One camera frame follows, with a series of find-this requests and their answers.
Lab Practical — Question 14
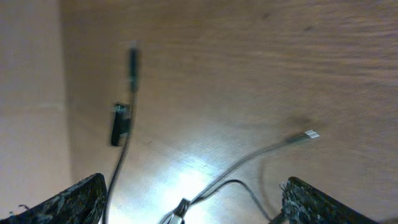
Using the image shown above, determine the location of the black USB cable short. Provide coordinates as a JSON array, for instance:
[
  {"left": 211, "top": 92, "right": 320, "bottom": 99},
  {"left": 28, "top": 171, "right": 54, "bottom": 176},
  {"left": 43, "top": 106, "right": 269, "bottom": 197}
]
[{"left": 159, "top": 129, "right": 320, "bottom": 223}]

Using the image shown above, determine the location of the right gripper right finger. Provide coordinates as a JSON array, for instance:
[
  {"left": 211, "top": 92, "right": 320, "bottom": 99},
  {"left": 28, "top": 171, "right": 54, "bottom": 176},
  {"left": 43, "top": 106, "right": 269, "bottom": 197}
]
[{"left": 282, "top": 177, "right": 375, "bottom": 224}]

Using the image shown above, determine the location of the black USB cable long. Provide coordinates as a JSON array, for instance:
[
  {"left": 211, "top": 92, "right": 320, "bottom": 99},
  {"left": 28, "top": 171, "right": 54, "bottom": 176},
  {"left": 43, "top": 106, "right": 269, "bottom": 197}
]
[{"left": 101, "top": 40, "right": 141, "bottom": 224}]

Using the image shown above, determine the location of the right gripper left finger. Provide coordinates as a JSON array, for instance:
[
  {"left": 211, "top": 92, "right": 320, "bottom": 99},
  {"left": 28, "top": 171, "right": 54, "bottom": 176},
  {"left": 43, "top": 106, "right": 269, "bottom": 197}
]
[{"left": 1, "top": 173, "right": 107, "bottom": 224}]

